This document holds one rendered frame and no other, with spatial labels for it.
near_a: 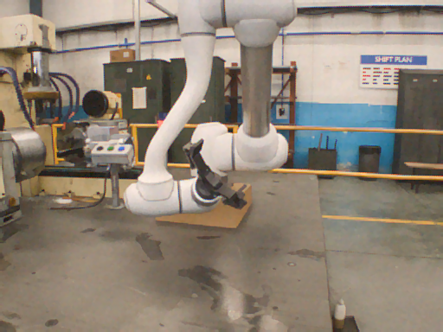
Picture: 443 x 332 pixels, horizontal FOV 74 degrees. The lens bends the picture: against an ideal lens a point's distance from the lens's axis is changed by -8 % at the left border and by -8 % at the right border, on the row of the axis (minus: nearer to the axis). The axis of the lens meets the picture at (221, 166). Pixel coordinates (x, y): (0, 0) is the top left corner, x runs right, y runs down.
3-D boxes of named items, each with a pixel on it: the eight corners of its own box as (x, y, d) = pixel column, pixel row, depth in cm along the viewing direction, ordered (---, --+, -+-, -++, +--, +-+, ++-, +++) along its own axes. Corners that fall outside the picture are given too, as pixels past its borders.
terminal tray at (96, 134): (87, 142, 155) (86, 127, 153) (98, 140, 165) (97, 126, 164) (109, 142, 153) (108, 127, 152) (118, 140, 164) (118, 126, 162)
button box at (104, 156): (93, 162, 135) (89, 153, 132) (99, 153, 141) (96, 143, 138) (129, 163, 133) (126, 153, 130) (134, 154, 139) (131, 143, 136)
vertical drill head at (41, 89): (17, 120, 154) (12, 24, 145) (39, 118, 171) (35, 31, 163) (46, 119, 151) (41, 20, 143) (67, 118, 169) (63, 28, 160)
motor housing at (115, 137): (85, 174, 153) (82, 135, 150) (103, 167, 172) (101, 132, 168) (122, 175, 151) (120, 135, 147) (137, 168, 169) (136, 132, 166)
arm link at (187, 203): (225, 207, 94) (181, 212, 92) (218, 214, 109) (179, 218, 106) (221, 172, 97) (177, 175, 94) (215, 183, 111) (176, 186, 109)
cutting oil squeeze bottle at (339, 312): (332, 328, 173) (337, 291, 169) (331, 322, 179) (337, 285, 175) (347, 330, 171) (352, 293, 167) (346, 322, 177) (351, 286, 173)
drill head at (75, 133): (48, 165, 180) (44, 123, 175) (84, 156, 220) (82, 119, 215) (86, 166, 176) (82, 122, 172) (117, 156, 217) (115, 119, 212)
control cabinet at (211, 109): (171, 191, 484) (169, 58, 449) (183, 184, 530) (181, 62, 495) (217, 194, 465) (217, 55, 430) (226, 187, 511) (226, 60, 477)
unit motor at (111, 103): (82, 152, 212) (79, 90, 205) (105, 147, 244) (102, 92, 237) (117, 153, 209) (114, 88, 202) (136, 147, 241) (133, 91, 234)
